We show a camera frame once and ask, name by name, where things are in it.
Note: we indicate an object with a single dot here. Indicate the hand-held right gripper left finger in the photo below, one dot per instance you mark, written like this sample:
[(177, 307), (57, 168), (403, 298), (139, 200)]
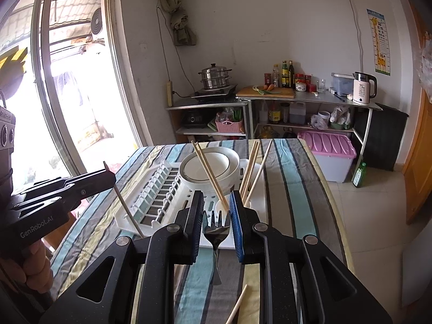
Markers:
[(196, 226)]

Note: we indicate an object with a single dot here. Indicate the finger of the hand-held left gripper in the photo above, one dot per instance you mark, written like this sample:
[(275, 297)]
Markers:
[(50, 202), (101, 180)]

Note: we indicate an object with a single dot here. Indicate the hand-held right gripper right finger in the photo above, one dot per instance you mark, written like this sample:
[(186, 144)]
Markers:
[(236, 226)]

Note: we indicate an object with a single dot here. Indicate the metal fork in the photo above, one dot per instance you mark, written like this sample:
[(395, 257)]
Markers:
[(217, 233)]

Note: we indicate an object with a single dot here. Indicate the white utensil cup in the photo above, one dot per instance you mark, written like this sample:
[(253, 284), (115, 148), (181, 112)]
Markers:
[(222, 207)]

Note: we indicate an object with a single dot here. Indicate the white plastic dish rack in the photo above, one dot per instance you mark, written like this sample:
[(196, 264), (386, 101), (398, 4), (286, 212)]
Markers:
[(153, 219)]

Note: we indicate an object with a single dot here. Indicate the person's left hand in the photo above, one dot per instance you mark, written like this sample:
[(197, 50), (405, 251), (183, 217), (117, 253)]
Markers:
[(37, 266)]

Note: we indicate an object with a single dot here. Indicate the white bowl with dark rim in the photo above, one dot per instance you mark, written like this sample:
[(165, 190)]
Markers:
[(192, 172), (237, 175)]

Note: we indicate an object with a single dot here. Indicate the striped tablecloth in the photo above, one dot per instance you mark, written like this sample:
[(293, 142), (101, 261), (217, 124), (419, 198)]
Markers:
[(297, 202)]

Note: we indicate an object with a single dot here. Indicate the hanging clothes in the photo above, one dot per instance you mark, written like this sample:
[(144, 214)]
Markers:
[(69, 87)]

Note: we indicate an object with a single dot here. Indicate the pink plastic basket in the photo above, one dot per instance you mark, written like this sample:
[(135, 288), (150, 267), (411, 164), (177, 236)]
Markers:
[(229, 126)]

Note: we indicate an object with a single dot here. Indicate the black kitchen appliance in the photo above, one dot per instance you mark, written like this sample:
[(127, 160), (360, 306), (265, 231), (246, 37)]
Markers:
[(194, 120)]

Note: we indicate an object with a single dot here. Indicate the sliding glass door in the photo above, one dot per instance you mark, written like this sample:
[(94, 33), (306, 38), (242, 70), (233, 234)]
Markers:
[(44, 91)]

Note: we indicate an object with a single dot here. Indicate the beige power strip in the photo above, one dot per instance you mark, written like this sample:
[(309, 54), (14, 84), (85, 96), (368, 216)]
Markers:
[(170, 92)]

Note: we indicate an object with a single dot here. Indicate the pink lidded storage box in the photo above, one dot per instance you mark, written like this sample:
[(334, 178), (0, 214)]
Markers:
[(330, 155)]

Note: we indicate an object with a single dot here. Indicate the orange labelled bottle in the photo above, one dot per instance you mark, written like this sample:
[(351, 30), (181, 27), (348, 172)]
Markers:
[(274, 114)]

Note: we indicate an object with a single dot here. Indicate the small metal kitchen shelf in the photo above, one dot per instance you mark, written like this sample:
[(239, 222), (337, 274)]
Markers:
[(202, 103)]

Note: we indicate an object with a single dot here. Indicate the dark liquid plastic jug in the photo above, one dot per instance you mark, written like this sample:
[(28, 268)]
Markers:
[(298, 114)]

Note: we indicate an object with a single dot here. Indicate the green plastic bottle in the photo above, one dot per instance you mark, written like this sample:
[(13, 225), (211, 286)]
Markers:
[(359, 175)]

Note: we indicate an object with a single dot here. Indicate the black induction cooker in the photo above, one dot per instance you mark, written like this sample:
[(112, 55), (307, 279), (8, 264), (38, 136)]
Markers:
[(214, 92)]

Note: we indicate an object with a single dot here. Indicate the white lidded tub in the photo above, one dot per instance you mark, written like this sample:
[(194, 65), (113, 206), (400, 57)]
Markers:
[(323, 119)]

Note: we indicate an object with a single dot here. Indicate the wooden cutting board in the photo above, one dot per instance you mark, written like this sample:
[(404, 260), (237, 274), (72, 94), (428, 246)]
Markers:
[(287, 91)]

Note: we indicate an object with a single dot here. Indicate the yellow black striped sign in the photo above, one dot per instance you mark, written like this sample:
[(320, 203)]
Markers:
[(11, 60)]

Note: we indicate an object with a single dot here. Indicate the small red spice jar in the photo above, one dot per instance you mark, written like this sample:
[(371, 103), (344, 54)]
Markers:
[(267, 79)]

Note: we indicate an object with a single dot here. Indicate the crumpled plastic bags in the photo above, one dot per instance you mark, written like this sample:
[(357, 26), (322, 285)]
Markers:
[(341, 118)]

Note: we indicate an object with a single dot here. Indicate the stainless steel steamer pot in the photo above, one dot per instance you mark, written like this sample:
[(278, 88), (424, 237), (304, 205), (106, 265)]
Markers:
[(216, 76)]

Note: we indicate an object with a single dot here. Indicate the long metal kitchen shelf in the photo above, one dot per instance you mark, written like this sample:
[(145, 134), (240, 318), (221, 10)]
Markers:
[(320, 99)]

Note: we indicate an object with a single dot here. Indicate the clear oil bottle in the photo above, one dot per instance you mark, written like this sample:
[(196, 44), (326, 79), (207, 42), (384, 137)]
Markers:
[(276, 77)]

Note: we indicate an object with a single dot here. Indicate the outdoor air conditioner unit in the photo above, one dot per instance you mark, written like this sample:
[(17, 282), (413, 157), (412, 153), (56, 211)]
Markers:
[(97, 25)]

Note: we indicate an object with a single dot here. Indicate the red lidded sauce jar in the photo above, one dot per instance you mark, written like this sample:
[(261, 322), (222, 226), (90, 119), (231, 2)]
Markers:
[(300, 83)]

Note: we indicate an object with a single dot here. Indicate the dark sauce bottle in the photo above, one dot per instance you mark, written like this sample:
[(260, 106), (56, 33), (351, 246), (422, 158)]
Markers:
[(291, 76), (284, 76)]

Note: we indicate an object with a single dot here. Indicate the red seasoning jar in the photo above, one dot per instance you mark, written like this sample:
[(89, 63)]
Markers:
[(307, 81)]

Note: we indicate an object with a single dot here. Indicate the clear drinking glass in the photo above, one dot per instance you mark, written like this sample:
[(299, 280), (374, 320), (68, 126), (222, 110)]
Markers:
[(321, 87)]

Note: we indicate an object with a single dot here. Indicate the black panel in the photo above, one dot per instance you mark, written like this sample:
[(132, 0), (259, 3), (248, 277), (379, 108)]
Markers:
[(384, 138)]

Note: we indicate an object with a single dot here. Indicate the grey lidded plastic container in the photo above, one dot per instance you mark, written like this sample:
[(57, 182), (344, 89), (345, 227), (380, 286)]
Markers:
[(341, 84)]

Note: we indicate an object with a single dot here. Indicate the tied grey curtain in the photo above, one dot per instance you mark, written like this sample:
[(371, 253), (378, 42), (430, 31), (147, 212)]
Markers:
[(180, 17)]

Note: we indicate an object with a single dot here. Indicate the white electric kettle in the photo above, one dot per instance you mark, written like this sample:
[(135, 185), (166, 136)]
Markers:
[(362, 89)]

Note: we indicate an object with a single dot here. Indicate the wooden door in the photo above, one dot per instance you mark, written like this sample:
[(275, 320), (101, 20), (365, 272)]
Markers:
[(420, 162)]

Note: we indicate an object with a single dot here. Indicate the hanging plastic bag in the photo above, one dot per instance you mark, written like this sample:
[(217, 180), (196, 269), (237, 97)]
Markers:
[(426, 71)]

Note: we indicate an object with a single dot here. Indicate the giraffe wall poster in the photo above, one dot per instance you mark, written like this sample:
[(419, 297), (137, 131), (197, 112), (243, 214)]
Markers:
[(379, 40)]

